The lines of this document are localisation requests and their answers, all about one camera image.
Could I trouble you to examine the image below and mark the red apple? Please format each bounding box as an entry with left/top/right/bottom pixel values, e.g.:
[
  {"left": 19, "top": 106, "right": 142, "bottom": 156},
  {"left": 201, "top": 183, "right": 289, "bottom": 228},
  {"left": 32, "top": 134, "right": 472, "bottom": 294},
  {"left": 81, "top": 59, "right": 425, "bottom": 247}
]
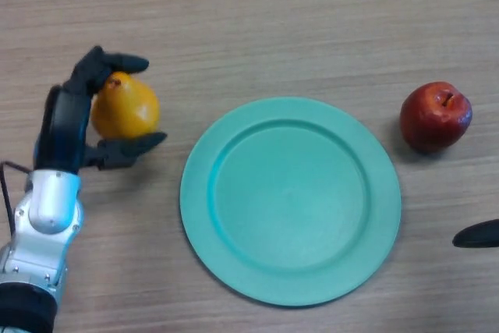
[{"left": 399, "top": 81, "right": 473, "bottom": 154}]

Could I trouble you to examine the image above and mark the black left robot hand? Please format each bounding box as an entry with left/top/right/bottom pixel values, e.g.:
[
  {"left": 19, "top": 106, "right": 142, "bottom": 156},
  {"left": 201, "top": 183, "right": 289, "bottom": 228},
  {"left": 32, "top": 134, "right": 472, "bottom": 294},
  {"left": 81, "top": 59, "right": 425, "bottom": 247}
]
[{"left": 33, "top": 45, "right": 168, "bottom": 174}]

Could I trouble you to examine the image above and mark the green round plate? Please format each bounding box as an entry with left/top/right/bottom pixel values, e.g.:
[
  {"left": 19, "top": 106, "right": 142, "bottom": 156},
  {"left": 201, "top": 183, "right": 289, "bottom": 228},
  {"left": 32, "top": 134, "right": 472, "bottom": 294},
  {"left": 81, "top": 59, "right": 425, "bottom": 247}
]
[{"left": 179, "top": 97, "right": 402, "bottom": 308}]

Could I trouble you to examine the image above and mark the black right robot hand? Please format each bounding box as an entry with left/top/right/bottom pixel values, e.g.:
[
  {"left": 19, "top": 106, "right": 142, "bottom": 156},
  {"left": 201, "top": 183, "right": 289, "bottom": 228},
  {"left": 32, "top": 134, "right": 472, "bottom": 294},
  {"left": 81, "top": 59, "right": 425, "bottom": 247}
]
[{"left": 451, "top": 218, "right": 499, "bottom": 249}]

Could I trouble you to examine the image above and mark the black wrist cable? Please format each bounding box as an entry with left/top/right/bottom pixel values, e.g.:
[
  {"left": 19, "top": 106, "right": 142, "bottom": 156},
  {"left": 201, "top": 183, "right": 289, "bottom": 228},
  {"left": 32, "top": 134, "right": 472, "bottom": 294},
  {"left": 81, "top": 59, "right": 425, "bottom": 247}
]
[{"left": 0, "top": 161, "right": 32, "bottom": 231}]

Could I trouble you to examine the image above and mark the yellow pear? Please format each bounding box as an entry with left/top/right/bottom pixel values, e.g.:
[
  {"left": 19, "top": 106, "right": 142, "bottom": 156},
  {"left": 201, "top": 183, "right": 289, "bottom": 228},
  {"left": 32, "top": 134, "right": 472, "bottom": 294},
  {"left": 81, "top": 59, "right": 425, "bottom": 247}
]
[{"left": 90, "top": 71, "right": 161, "bottom": 140}]

